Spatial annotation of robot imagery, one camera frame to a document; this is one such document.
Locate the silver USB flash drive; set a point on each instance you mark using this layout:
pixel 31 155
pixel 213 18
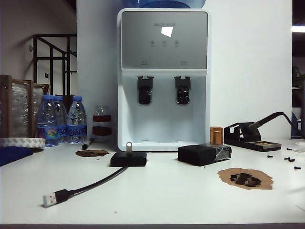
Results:
pixel 128 149

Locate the black sponge block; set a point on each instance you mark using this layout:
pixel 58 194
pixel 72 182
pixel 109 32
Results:
pixel 195 155

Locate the black USB hub box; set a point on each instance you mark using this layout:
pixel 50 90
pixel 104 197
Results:
pixel 119 161

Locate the white water dispenser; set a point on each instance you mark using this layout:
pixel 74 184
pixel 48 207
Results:
pixel 164 124

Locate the black dispenser tap paddle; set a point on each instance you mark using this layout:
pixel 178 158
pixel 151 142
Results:
pixel 182 90
pixel 145 90

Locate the clear jar red bands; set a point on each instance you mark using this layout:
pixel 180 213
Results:
pixel 102 131

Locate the copper cylinder can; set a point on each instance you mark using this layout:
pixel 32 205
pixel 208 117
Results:
pixel 216 136

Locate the small brown torn patch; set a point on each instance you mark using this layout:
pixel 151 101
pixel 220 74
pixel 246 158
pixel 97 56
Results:
pixel 95 153

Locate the black marker pen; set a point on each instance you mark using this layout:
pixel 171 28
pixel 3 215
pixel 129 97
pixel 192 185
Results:
pixel 87 143

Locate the clear water bottle blue cap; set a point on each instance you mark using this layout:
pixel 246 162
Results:
pixel 76 119
pixel 62 114
pixel 47 119

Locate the black soldering iron stand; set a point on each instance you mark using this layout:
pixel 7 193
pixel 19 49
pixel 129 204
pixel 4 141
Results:
pixel 233 138

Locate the large brown patch with holes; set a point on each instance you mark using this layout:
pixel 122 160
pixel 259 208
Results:
pixel 224 177

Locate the black soldering iron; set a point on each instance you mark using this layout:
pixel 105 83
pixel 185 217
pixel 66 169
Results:
pixel 262 120

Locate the blue dispenser water jug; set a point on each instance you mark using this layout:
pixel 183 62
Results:
pixel 166 3

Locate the black stair railing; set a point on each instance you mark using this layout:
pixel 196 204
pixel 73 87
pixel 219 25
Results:
pixel 51 59

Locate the white tape roll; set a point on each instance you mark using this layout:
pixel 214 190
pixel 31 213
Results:
pixel 21 142

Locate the blue spare water jug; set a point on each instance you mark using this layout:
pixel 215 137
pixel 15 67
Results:
pixel 294 128

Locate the wooden crate with plastic wrap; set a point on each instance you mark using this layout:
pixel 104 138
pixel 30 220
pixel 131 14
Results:
pixel 9 107

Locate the blue cloth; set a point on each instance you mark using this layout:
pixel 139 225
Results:
pixel 12 155

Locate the ceiling light strip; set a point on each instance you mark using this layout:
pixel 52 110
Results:
pixel 299 28

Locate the wall switch plate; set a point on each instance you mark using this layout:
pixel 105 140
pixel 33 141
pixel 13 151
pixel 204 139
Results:
pixel 47 75

